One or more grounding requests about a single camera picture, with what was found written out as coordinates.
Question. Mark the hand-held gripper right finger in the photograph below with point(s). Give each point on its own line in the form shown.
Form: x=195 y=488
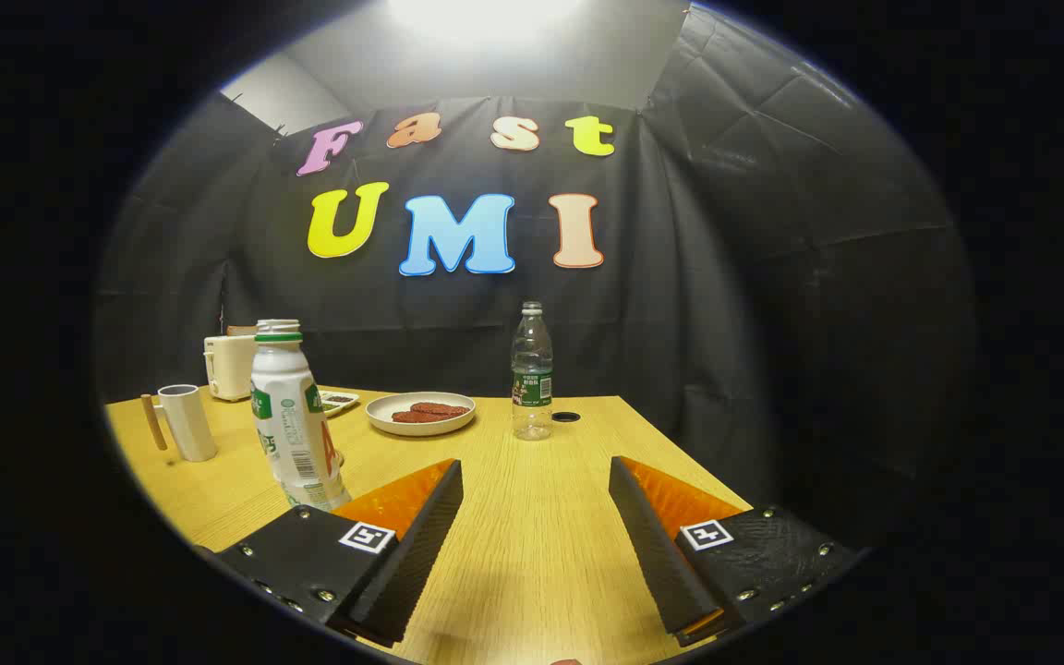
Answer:
x=657 y=545

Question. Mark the clear plastic water bottle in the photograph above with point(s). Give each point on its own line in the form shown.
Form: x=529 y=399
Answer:
x=532 y=369

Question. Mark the cream toaster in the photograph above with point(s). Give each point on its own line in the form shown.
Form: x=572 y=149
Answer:
x=229 y=367

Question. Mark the white juice bottle green label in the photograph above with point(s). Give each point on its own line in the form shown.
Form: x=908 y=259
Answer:
x=292 y=416

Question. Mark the toast slice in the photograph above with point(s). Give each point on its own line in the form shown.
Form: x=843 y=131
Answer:
x=241 y=330

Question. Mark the wooden table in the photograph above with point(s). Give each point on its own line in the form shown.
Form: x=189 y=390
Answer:
x=532 y=517

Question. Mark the black backdrop cloth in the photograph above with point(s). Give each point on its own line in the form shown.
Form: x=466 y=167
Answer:
x=726 y=277

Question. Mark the brown meat slice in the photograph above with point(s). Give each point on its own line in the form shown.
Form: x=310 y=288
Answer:
x=417 y=417
x=440 y=407

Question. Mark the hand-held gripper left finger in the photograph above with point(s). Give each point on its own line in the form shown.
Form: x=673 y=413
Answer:
x=421 y=545

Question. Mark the white divided bean dish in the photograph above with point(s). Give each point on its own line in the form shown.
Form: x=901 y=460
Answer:
x=338 y=403

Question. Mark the black table grommet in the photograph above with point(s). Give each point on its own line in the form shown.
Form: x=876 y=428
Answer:
x=565 y=417

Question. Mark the white round plate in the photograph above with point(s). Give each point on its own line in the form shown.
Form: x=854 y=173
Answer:
x=384 y=417

